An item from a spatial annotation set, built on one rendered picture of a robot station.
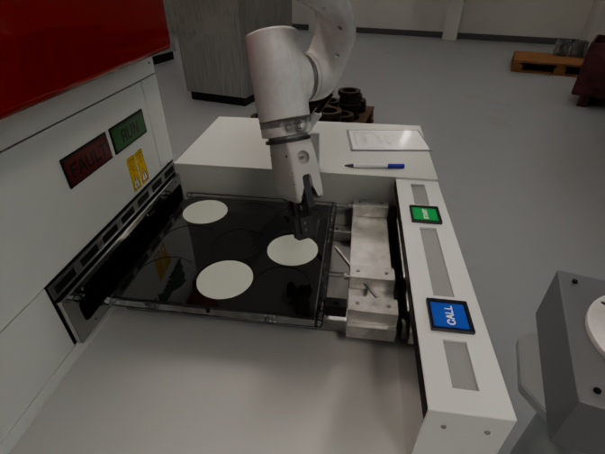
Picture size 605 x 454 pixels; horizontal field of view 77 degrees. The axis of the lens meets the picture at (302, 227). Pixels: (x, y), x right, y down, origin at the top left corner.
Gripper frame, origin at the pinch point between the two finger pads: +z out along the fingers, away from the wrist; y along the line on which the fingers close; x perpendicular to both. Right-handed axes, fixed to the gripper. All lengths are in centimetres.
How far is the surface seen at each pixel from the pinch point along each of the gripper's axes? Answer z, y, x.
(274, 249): 5.5, 8.6, 3.1
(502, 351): 91, 37, -98
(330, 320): 16.1, -5.7, 0.0
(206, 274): 5.9, 7.4, 17.0
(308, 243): 6.0, 7.1, -3.7
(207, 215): -0.6, 25.5, 11.5
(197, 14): -136, 389, -85
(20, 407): 13.4, -0.9, 46.6
